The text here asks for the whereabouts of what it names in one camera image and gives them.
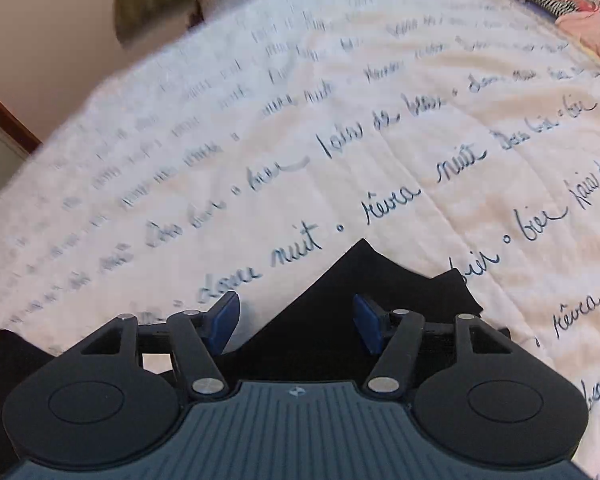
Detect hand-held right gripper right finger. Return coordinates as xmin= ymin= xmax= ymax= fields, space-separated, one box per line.
xmin=352 ymin=293 xmax=514 ymax=396

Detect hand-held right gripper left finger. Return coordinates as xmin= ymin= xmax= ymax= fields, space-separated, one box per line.
xmin=80 ymin=291 xmax=241 ymax=405

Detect black pants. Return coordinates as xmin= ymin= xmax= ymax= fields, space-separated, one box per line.
xmin=0 ymin=238 xmax=512 ymax=472

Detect white script printed blanket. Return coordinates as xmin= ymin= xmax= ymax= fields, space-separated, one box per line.
xmin=0 ymin=0 xmax=600 ymax=480

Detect green upholstered headboard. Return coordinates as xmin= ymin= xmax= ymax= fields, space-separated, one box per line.
xmin=114 ymin=0 xmax=281 ymax=52

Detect floral zebra patterned quilt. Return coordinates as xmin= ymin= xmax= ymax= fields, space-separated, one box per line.
xmin=480 ymin=0 xmax=600 ymax=71

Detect brown wooden door frame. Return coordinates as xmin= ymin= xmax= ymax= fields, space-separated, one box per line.
xmin=0 ymin=80 xmax=42 ymax=155

